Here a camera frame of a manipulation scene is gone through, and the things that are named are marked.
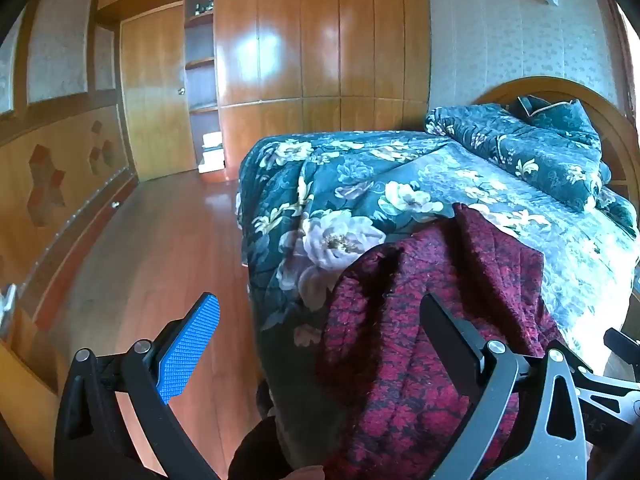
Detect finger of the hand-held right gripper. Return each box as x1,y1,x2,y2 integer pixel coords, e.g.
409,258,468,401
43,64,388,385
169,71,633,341
572,365,640,446
603,328,640,361

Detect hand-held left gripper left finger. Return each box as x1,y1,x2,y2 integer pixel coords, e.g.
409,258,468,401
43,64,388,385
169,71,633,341
54,292,236,480

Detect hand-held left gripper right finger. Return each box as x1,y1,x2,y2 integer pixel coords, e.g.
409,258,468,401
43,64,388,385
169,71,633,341
420,292,588,480

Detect dark red patterned garment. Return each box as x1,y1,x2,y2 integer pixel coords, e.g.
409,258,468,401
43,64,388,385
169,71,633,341
315,203,568,480

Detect person's dark clothing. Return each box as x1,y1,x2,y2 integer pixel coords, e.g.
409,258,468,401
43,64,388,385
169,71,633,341
227,382,326,480

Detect teal floral bed blanket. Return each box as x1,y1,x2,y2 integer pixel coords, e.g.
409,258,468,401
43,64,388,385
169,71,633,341
236,130,640,466

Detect white boxes stack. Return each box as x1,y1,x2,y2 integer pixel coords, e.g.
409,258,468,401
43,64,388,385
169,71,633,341
198,131,226,174

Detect folded teal floral quilt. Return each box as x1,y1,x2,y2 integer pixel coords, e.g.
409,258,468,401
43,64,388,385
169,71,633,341
425,96,613,213

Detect wooden bed headboard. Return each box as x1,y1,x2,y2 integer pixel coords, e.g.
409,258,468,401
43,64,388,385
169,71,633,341
472,76,640,211

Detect wooden door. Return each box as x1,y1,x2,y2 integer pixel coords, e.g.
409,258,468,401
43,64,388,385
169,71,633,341
120,4,198,182

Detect wooden corner shelf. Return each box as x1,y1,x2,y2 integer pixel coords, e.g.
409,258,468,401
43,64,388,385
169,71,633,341
183,0,226,175

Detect wooden wardrobe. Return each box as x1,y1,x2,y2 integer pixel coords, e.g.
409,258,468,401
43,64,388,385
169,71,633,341
97,0,432,183

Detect silver metal handle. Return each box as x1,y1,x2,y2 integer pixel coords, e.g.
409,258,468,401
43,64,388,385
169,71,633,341
0,284,19,342

